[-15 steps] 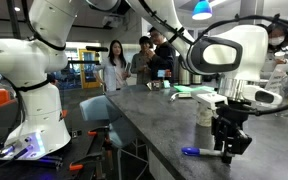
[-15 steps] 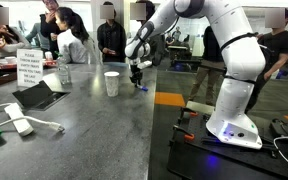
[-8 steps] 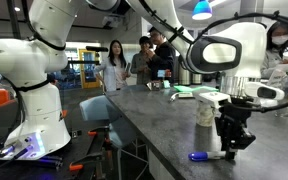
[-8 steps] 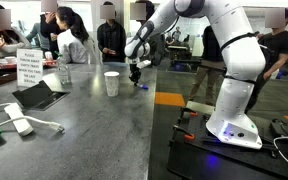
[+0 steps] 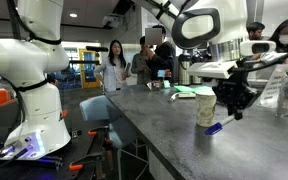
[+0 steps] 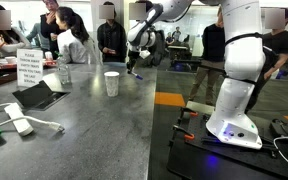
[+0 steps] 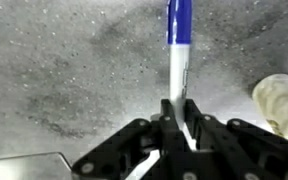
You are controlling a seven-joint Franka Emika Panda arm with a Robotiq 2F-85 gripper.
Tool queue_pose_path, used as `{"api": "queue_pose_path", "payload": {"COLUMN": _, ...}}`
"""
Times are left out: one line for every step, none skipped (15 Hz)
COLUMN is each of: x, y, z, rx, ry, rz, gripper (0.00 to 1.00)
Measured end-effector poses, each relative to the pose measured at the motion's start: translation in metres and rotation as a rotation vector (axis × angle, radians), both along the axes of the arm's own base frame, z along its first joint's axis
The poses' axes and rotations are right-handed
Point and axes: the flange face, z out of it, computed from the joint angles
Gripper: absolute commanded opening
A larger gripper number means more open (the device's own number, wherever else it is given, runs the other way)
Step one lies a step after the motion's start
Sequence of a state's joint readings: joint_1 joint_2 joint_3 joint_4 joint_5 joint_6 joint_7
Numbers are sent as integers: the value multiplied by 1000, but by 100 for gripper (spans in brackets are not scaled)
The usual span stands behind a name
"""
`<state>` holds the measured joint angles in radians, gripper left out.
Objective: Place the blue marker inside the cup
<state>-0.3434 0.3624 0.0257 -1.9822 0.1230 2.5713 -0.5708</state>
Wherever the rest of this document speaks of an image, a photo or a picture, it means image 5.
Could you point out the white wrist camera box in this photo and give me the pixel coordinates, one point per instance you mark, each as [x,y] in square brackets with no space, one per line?
[210,70]

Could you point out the white paper cup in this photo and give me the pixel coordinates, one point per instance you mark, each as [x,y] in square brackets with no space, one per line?
[205,108]

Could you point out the white power adapter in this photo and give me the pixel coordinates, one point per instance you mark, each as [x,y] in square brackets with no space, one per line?
[185,95]

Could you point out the yellow door frame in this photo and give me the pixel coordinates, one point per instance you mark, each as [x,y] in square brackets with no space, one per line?
[90,68]

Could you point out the blue capped white marker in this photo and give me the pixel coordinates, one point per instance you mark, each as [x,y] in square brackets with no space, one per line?
[214,128]

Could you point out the long-haired woman in white shirt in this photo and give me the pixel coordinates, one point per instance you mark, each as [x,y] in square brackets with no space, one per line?
[287,38]

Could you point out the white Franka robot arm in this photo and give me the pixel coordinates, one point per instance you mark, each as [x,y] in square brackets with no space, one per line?
[34,100]

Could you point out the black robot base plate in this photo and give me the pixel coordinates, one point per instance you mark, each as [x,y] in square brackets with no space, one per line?
[67,150]

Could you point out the light blue chair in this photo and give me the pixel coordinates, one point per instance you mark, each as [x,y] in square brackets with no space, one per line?
[100,111]

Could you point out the person in dark clothes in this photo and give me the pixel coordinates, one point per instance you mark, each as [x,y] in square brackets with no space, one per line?
[255,30]

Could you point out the ceiling projector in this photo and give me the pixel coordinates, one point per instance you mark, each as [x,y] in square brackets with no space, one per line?
[113,20]

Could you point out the clear plastic water bottle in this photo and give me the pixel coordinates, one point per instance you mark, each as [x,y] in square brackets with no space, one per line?
[286,96]

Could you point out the person in black hoodie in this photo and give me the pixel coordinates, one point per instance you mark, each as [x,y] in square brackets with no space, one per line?
[164,58]

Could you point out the person in grey green shirt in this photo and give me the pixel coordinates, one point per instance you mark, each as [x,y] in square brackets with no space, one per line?
[139,68]

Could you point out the steel coffee dispenser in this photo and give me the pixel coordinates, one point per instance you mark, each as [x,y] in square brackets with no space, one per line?
[184,70]
[196,71]

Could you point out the woman in light blue jacket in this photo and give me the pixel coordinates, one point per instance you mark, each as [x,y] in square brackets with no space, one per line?
[114,71]

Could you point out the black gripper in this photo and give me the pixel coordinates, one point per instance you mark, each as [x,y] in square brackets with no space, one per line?
[234,93]

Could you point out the green flat object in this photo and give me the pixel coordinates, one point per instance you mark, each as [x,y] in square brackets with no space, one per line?
[187,88]

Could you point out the white printed paper sign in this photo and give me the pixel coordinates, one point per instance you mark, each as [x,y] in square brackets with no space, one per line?
[270,90]

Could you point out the round ceiling light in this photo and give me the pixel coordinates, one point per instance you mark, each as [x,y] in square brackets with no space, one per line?
[73,15]

